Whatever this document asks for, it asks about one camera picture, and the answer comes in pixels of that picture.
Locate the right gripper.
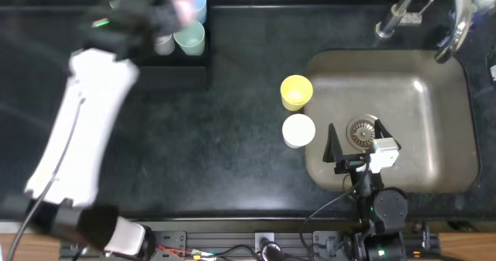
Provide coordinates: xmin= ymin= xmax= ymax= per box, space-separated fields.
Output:
xmin=322 ymin=118 xmax=402 ymax=175

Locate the white cup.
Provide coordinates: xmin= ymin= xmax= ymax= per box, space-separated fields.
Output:
xmin=281 ymin=113 xmax=317 ymax=149

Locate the yellow cup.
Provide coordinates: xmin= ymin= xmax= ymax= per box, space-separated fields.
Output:
xmin=280 ymin=74 xmax=314 ymax=112

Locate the pink cup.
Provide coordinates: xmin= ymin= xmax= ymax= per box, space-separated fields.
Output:
xmin=168 ymin=0 xmax=198 ymax=26

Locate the steel sink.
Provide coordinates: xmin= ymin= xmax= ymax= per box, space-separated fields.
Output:
xmin=303 ymin=50 xmax=481 ymax=194

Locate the steel tap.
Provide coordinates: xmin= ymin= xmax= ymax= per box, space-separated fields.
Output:
xmin=374 ymin=0 xmax=481 ymax=64

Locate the black tray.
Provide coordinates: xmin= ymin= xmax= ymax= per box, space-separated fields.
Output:
xmin=131 ymin=0 xmax=212 ymax=91

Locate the blue cup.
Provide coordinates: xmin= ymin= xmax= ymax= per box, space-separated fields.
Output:
xmin=189 ymin=0 xmax=208 ymax=25

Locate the grey cup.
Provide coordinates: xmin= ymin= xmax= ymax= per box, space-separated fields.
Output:
xmin=153 ymin=33 xmax=176 ymax=57

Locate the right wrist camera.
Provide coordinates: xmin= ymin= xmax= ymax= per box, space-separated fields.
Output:
xmin=366 ymin=137 xmax=400 ymax=174

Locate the black cable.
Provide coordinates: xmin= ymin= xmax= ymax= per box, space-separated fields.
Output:
xmin=6 ymin=198 xmax=43 ymax=261
xmin=298 ymin=189 xmax=356 ymax=261

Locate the mounting rail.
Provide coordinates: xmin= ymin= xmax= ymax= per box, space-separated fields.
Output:
xmin=60 ymin=229 xmax=441 ymax=261

